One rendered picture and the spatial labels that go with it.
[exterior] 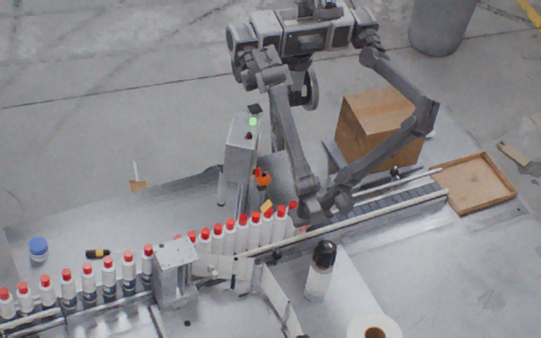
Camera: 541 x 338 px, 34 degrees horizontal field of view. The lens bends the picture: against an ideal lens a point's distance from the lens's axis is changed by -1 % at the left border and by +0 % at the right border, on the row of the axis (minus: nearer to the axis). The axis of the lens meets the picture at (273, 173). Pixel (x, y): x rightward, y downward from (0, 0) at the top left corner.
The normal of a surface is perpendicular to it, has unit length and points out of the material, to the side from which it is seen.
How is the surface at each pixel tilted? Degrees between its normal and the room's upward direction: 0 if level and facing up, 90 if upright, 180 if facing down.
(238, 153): 90
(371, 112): 0
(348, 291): 0
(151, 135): 0
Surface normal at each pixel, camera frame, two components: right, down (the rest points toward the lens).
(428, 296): 0.11, -0.65
